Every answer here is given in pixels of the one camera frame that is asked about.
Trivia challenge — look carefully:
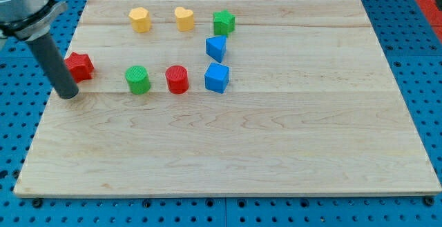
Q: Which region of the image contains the wooden board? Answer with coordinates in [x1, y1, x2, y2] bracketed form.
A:
[14, 0, 441, 199]

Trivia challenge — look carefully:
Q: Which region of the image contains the yellow hexagon block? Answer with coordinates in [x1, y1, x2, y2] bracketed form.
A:
[128, 7, 151, 33]

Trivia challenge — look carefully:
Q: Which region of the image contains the red star block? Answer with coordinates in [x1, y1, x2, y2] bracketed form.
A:
[65, 52, 95, 83]

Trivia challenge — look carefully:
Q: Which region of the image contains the blue triangle block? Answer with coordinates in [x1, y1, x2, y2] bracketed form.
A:
[205, 35, 227, 63]

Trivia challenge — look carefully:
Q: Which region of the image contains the red cylinder block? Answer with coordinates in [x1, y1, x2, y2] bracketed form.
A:
[165, 66, 189, 94]

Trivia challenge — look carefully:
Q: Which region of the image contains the yellow heart block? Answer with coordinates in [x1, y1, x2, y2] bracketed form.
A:
[174, 6, 195, 32]

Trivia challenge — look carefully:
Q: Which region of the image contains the blue cube block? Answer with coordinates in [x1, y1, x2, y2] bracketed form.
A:
[204, 63, 230, 94]

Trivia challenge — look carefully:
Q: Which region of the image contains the green star block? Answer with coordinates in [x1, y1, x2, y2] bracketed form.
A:
[213, 10, 236, 37]

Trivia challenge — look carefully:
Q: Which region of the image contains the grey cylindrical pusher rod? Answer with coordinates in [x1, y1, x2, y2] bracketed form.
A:
[26, 32, 79, 99]

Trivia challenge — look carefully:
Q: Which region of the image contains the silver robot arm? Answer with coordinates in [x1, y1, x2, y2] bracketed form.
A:
[1, 0, 68, 41]

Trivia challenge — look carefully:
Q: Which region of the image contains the green cylinder block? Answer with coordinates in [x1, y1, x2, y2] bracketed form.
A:
[125, 66, 151, 95]

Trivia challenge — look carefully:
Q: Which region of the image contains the red strip at edge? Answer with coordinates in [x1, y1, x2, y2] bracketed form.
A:
[402, 0, 442, 43]

